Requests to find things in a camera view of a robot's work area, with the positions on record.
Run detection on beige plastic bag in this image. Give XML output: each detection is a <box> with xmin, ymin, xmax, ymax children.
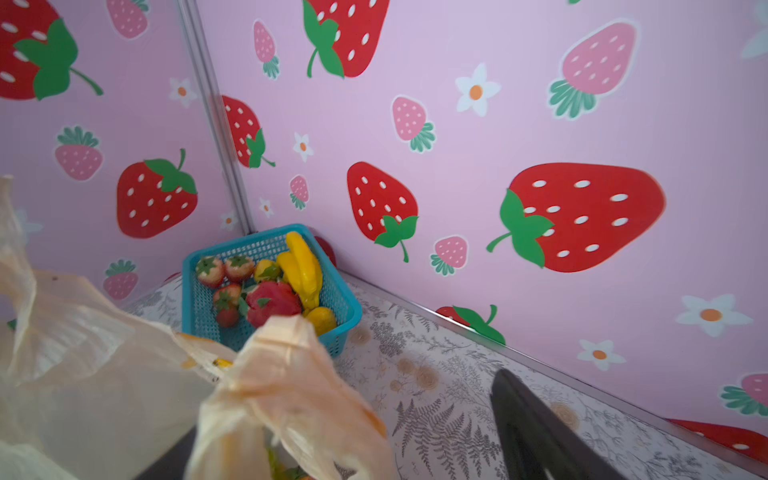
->
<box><xmin>1</xmin><ymin>178</ymin><xmax>396</xmax><ymax>479</ymax></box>

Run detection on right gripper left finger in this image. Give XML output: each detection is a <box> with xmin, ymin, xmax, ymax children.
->
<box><xmin>136</xmin><ymin>427</ymin><xmax>197</xmax><ymax>480</ymax></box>

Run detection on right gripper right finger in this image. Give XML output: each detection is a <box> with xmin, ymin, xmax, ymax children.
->
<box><xmin>490</xmin><ymin>369</ymin><xmax>622</xmax><ymax>480</ymax></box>

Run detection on yellow lemon fake fruit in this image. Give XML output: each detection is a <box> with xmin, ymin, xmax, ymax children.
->
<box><xmin>305</xmin><ymin>306</ymin><xmax>337</xmax><ymax>337</ymax></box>

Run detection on red dragon fruit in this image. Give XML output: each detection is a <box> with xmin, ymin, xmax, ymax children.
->
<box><xmin>239</xmin><ymin>281</ymin><xmax>303</xmax><ymax>328</ymax></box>

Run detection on strawberry fake fruit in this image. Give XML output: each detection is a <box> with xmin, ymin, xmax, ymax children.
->
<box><xmin>224</xmin><ymin>255</ymin><xmax>256</xmax><ymax>283</ymax></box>
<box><xmin>213</xmin><ymin>283</ymin><xmax>242</xmax><ymax>328</ymax></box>
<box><xmin>195</xmin><ymin>256</ymin><xmax>225</xmax><ymax>289</ymax></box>

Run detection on teal plastic basket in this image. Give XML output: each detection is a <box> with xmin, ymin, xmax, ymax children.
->
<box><xmin>182</xmin><ymin>224</ymin><xmax>362</xmax><ymax>357</ymax></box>

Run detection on small yellow banana bunch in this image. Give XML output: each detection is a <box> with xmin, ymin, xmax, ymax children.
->
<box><xmin>277</xmin><ymin>231</ymin><xmax>323</xmax><ymax>313</ymax></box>

